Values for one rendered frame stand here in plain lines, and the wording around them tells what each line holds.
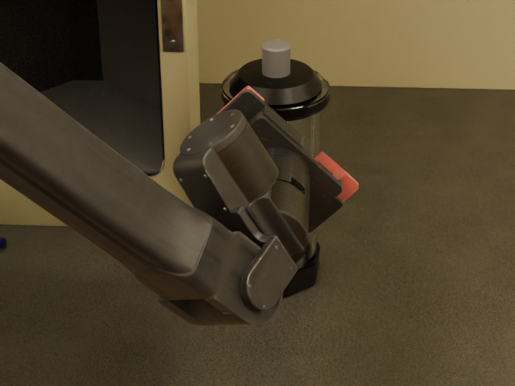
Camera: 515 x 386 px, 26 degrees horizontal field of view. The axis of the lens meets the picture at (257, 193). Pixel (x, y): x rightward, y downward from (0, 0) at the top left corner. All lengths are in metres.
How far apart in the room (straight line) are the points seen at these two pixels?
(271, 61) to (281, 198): 0.23
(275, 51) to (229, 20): 0.56
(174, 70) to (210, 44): 0.46
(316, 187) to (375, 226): 0.34
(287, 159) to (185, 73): 0.29
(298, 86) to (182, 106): 0.19
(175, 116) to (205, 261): 0.44
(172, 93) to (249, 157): 0.37
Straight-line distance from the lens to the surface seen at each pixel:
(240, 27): 1.64
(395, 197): 1.37
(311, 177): 0.98
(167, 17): 1.18
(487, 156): 1.48
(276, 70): 1.09
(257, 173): 0.86
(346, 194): 1.01
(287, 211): 0.88
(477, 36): 1.66
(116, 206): 0.77
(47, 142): 0.74
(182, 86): 1.21
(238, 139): 0.85
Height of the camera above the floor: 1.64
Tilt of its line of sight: 31 degrees down
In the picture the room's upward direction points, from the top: straight up
